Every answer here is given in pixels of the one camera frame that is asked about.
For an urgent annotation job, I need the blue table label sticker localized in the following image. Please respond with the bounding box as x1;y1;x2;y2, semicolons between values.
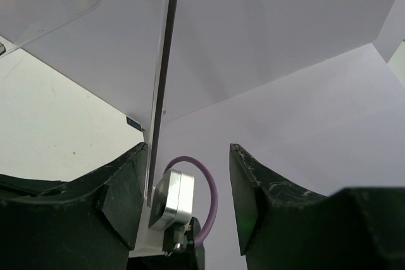
126;116;143;132

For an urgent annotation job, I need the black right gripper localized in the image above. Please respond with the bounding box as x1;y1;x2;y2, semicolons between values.
128;217;206;270

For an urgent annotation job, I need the clear acrylic makeup organizer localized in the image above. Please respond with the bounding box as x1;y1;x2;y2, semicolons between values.
1;0;177;197

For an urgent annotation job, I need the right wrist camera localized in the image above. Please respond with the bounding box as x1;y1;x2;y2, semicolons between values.
149;169;195;231

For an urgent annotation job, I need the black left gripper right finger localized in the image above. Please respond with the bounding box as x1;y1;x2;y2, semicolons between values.
229;144;404;269

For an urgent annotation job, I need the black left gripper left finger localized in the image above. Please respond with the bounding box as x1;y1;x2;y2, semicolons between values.
1;143;147;269

